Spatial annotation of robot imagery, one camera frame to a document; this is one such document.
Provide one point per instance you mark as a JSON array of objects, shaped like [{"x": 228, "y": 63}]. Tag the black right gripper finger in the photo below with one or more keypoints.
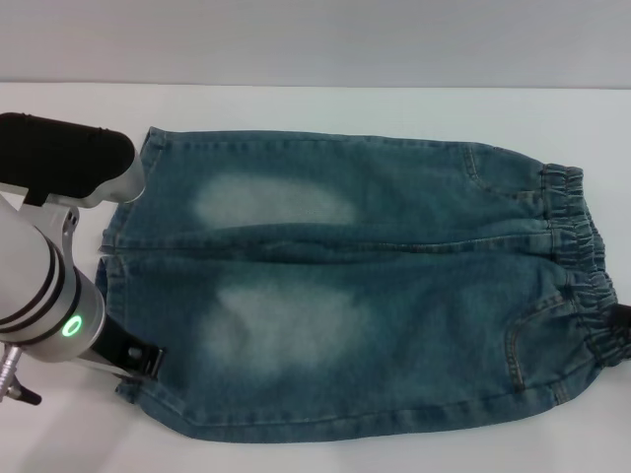
[{"x": 618, "y": 327}]

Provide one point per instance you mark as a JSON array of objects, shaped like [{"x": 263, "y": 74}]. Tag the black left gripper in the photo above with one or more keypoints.
[{"x": 116, "y": 345}]

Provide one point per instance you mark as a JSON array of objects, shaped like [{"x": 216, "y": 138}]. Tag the blue denim shorts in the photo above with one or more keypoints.
[{"x": 345, "y": 276}]

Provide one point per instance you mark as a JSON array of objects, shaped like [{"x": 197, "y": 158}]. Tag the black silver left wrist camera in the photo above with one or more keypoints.
[{"x": 64, "y": 157}]

